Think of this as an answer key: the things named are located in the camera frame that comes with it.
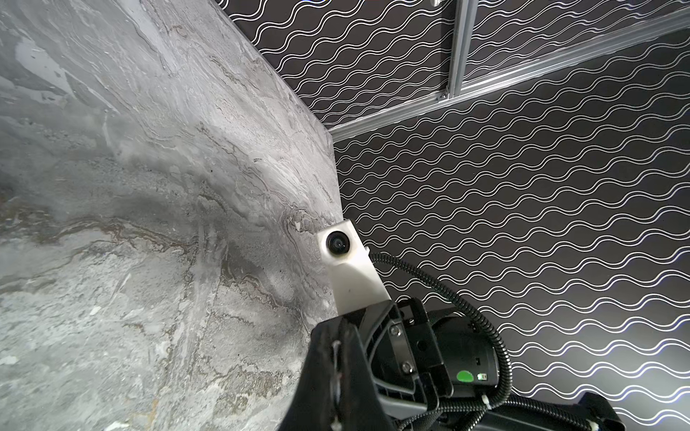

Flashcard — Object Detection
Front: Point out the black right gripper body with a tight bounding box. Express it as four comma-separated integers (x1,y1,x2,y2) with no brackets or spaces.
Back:
355,299,499,415

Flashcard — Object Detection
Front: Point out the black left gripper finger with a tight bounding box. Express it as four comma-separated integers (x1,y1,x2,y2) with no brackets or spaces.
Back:
279,317,395,430

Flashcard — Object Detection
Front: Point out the black corrugated cable conduit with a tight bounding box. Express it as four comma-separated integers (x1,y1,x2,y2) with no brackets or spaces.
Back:
368,251,513,431

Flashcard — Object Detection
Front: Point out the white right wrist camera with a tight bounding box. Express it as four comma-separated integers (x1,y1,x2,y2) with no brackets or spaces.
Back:
317,220,391,315

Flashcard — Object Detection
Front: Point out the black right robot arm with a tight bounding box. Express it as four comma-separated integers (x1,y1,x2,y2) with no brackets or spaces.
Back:
346,299,625,430

